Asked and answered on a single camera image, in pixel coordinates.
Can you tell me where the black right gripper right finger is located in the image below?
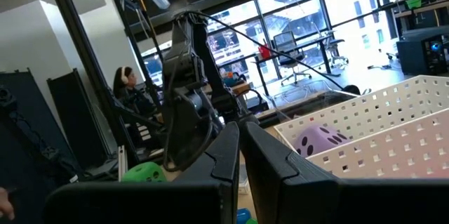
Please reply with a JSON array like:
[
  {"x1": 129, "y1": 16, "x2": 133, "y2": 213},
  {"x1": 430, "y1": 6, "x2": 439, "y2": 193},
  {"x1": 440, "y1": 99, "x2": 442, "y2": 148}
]
[{"x1": 241, "y1": 121, "x2": 449, "y2": 224}]

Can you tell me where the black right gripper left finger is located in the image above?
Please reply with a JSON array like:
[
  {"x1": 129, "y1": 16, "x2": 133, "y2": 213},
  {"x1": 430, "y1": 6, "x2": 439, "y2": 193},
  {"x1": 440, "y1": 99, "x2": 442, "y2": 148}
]
[{"x1": 42, "y1": 121, "x2": 241, "y2": 224}]

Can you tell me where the purple foam die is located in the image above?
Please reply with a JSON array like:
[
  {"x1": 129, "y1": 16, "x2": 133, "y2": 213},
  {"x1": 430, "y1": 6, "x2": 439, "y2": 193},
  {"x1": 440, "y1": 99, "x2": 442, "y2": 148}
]
[{"x1": 293, "y1": 124, "x2": 351, "y2": 157}]

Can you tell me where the green foam die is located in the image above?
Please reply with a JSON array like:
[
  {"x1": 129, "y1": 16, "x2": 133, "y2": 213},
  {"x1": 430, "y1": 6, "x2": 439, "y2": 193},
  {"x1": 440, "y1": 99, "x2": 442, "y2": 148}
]
[{"x1": 121, "y1": 162, "x2": 168, "y2": 183}]

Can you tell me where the white perforated bin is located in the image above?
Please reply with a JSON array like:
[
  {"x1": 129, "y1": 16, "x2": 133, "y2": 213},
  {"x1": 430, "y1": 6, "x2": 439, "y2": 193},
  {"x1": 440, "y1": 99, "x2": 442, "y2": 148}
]
[{"x1": 273, "y1": 74, "x2": 449, "y2": 180}]

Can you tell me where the black panel board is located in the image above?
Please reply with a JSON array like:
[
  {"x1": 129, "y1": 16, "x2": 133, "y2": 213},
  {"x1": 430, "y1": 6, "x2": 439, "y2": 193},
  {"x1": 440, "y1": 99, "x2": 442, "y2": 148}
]
[
  {"x1": 0, "y1": 69, "x2": 76, "y2": 183},
  {"x1": 47, "y1": 68, "x2": 113, "y2": 171}
]

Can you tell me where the clear plastic bin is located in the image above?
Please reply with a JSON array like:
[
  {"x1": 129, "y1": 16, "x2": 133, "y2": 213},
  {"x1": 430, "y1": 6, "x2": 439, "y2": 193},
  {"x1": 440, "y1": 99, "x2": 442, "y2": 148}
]
[{"x1": 264, "y1": 79, "x2": 358, "y2": 119}]

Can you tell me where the person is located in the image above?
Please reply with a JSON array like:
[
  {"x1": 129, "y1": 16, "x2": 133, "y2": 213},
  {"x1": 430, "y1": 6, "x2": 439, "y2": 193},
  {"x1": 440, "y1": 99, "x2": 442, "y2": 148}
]
[{"x1": 112, "y1": 65, "x2": 161, "y2": 119}]

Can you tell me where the person's hand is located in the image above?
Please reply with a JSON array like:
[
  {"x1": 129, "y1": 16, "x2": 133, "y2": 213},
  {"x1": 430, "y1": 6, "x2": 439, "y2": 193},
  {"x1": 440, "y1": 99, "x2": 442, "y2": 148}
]
[{"x1": 0, "y1": 187, "x2": 15, "y2": 221}]

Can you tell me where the black office chair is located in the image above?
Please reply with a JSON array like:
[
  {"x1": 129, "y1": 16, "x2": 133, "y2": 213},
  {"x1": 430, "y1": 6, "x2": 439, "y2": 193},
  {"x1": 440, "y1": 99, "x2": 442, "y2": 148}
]
[
  {"x1": 272, "y1": 30, "x2": 313, "y2": 86},
  {"x1": 322, "y1": 29, "x2": 350, "y2": 70}
]

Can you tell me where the red jug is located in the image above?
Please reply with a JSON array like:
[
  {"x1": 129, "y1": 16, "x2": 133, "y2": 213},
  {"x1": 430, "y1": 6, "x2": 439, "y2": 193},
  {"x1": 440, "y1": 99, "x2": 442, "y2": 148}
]
[{"x1": 258, "y1": 43, "x2": 272, "y2": 60}]

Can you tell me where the black computer case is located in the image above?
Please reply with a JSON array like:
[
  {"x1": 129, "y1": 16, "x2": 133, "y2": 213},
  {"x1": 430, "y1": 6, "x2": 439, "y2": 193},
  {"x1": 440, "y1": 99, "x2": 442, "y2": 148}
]
[{"x1": 396, "y1": 27, "x2": 449, "y2": 77}]

